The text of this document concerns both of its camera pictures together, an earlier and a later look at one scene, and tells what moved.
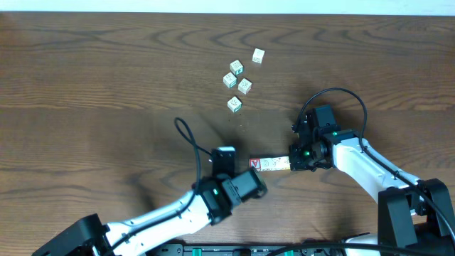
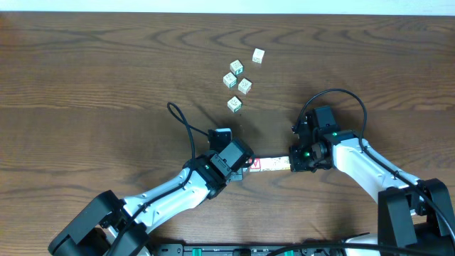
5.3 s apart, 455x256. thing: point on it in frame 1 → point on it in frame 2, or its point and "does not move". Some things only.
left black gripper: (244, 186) → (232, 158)
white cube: (266, 164) does not move
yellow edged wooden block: (234, 104) does not move
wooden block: (283, 163) does not move
